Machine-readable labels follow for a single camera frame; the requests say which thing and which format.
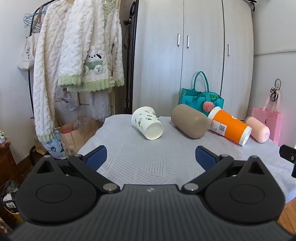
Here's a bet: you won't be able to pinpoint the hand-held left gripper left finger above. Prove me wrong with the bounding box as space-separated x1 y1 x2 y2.
35 145 120 194

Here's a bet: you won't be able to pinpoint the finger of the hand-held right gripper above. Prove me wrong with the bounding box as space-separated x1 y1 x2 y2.
279 145 296 179

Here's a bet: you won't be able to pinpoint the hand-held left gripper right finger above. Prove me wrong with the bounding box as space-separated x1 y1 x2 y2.
181 146 266 194

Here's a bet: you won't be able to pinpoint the white cup with leaf print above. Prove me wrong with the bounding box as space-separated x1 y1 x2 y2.
131 106 164 141

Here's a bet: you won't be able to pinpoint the pink cup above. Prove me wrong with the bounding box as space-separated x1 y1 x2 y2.
245 116 270 143

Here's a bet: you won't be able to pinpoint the orange cup with white lid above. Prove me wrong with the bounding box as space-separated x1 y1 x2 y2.
207 106 252 146

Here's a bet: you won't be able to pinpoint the tan cup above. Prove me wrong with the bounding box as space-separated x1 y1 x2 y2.
171 104 209 139

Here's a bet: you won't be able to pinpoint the brown paper bag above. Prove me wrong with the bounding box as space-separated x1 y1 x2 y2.
58 117 104 156

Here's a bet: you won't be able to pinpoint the pink paper bag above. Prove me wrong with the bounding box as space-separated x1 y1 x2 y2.
251 107 282 145

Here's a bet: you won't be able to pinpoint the blue white printed bag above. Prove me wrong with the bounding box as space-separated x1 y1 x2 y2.
43 137 68 160

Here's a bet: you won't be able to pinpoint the white textured tablecloth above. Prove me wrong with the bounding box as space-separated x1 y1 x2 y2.
77 114 296 202

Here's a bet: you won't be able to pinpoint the teal felt handbag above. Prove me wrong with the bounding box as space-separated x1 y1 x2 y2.
179 71 225 116

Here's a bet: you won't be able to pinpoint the dark wooden cabinet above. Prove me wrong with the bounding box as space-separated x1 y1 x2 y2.
0 141 23 188

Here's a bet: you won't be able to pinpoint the long white fluffy robe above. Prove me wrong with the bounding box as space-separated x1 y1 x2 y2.
32 0 81 160

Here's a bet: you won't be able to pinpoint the black tripod stand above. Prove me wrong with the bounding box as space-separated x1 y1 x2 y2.
123 1 137 115

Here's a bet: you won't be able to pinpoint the black clothes rack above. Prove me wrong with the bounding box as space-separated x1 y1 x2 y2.
27 0 58 163

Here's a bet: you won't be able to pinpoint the grey wardrobe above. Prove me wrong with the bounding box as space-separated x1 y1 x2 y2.
132 0 254 121

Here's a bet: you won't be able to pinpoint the white fluffy jacket dog print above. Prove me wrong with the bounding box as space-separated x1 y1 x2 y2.
58 0 125 93

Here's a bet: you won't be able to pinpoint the white tote bag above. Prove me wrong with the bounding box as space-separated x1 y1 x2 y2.
17 35 39 70

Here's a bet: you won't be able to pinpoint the black hanger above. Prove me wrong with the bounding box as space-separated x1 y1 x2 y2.
245 0 258 12

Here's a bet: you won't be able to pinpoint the black hair ties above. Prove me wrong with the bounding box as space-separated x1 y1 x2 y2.
269 78 282 102

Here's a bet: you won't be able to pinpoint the blue wire hangers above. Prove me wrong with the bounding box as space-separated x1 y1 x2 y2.
23 13 44 32

